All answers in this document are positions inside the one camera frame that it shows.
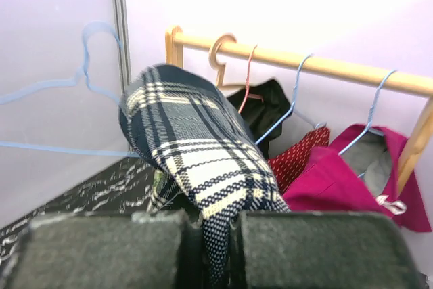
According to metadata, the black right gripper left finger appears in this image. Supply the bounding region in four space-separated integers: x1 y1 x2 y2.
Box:
6 211 202 289

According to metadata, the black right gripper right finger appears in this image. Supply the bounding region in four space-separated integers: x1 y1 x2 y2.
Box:
229 212 424 289

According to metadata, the navy plaid skirt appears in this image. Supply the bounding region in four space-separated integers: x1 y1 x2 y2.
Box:
119 64 289 288

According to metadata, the black skirt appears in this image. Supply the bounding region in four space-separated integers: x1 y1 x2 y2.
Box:
227 79 291 159

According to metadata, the pink wire hanger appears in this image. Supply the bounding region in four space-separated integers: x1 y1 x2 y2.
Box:
238 44 263 114

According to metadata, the light blue wire hanger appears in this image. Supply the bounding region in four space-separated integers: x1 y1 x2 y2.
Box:
1 21 139 158

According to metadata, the lemon print skirt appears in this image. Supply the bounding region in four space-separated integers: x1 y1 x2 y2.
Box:
152 170 165 200

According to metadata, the red polka dot skirt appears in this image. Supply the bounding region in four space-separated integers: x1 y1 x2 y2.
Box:
268 126 330 194

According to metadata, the wooden clothes rack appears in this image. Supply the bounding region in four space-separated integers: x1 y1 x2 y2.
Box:
165 26 432 192

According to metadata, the blue wire hanger red skirt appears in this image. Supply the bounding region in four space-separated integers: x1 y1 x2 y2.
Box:
255 53 327 145

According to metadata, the blue wire hanger magenta skirt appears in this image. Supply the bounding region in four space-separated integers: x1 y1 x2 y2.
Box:
338 69 397 179

